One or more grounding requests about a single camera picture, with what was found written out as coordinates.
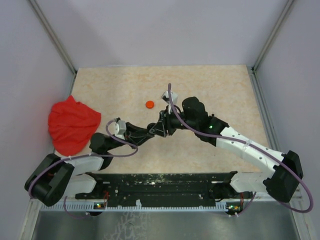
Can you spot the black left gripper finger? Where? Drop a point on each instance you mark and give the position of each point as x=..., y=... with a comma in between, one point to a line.
x=138, y=138
x=136, y=131

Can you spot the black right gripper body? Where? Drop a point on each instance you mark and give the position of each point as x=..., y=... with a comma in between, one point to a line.
x=173, y=123

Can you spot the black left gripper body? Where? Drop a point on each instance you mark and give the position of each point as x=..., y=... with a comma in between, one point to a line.
x=115, y=142

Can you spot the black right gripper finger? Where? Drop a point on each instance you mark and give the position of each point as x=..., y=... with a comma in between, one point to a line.
x=159, y=130
x=161, y=118

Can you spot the black round charging case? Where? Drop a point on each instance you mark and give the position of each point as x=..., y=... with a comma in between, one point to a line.
x=150, y=127

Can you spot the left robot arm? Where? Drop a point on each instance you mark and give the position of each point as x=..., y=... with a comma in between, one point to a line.
x=56, y=177

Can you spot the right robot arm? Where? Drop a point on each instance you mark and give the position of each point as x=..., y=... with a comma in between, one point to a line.
x=223, y=136

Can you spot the red crumpled cloth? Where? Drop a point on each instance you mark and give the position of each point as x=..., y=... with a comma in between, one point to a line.
x=71, y=124

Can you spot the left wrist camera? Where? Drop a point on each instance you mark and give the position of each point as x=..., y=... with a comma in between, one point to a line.
x=120, y=128

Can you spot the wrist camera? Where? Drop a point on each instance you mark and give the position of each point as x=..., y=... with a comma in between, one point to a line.
x=120, y=128
x=169, y=97

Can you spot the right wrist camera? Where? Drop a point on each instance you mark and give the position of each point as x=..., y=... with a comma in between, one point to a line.
x=169, y=97

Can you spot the white slotted cable duct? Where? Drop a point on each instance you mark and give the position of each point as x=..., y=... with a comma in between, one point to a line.
x=96, y=206

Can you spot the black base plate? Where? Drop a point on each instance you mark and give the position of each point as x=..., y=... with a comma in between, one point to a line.
x=165, y=190

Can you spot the aluminium side rail right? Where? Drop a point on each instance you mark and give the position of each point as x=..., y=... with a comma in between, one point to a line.
x=265, y=117

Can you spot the aluminium corner post right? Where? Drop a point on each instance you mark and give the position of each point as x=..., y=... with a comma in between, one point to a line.
x=286, y=11

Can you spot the aluminium corner post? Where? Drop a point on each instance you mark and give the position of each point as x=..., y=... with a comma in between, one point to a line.
x=58, y=45
x=286, y=11

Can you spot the aluminium corner post left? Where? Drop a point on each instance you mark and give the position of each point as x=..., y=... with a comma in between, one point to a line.
x=58, y=45

